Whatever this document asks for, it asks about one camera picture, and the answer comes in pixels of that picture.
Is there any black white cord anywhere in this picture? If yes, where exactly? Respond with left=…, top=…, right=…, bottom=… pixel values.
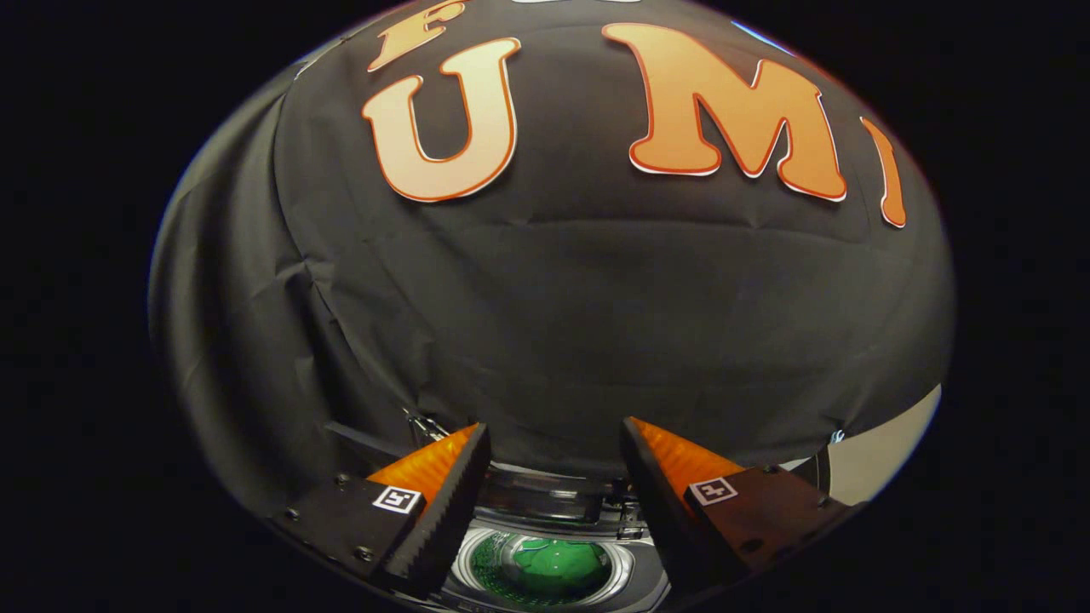
left=403, top=408, right=450, bottom=445

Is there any grey cabinet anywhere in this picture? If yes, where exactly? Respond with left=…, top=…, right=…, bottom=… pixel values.
left=824, top=384, right=943, bottom=507

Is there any grey washing machine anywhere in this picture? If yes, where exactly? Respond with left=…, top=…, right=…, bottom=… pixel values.
left=441, top=463, right=675, bottom=613

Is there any green polo shirt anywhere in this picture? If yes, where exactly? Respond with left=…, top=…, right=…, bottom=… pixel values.
left=509, top=537, right=611, bottom=598

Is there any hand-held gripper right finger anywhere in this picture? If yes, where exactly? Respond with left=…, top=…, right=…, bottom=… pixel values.
left=619, top=416, right=863, bottom=602

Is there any black backdrop cloth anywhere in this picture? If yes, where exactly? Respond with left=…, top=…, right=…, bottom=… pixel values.
left=149, top=0, right=956, bottom=512

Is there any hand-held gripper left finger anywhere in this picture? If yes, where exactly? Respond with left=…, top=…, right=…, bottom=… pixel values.
left=269, top=422, right=493, bottom=600

